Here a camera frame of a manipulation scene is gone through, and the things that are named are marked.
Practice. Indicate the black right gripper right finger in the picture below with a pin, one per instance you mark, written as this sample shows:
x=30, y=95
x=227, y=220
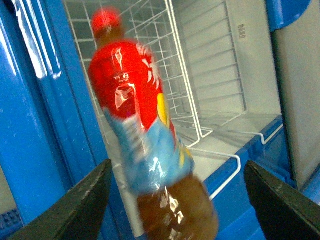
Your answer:
x=283, y=212

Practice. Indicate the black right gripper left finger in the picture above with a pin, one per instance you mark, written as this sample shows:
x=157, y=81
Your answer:
x=78, y=215

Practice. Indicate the red label iced tea bottle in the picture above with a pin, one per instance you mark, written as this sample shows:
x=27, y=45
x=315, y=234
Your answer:
x=173, y=204

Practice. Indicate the glass sliding freezer lid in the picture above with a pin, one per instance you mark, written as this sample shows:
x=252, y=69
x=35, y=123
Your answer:
x=50, y=138

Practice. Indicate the white chest freezer blue trim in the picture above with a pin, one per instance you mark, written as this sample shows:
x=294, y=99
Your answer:
x=221, y=172

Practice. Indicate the white wire freezer basket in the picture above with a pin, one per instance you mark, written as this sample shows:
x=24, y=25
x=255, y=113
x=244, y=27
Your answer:
x=194, y=49

